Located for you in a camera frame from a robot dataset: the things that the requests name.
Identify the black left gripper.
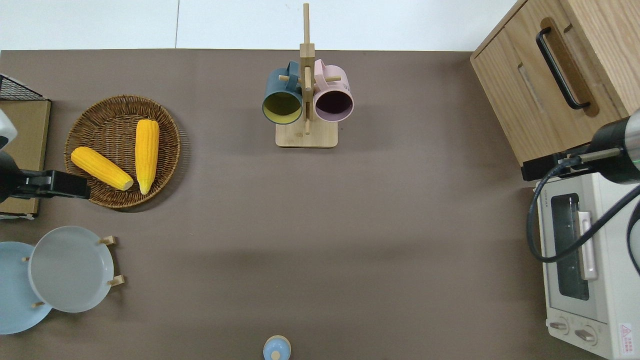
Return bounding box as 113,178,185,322
0,150,91,202

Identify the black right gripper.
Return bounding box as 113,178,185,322
521,116,640,185

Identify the pink mug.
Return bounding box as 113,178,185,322
313,59,355,123

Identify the yellow corn cob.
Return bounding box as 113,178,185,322
135,119,161,196
70,146,135,191

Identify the wooden plate rack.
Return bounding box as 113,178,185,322
21,235,126,309

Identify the round wicker basket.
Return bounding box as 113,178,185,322
64,94,182,209

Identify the wooden cabinet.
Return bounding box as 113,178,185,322
470,0,640,167

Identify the grey plate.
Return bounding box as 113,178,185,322
27,225,115,314

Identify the light blue plate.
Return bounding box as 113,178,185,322
0,241,53,335

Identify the white toaster oven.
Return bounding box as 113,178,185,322
534,172,640,360

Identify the dark teal mug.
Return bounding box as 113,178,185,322
262,61,304,125

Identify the wooden mug tree stand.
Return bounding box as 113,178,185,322
275,2,339,149

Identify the brown table mat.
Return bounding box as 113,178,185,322
0,48,603,360

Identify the small blue bell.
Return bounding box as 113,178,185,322
263,335,292,360

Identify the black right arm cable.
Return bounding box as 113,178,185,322
526,147,640,278

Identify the wire basket with wooden boards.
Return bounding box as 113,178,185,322
0,73,52,220

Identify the black cabinet handle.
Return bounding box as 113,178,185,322
535,27,591,110

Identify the white oven door handle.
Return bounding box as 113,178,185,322
577,211,599,281

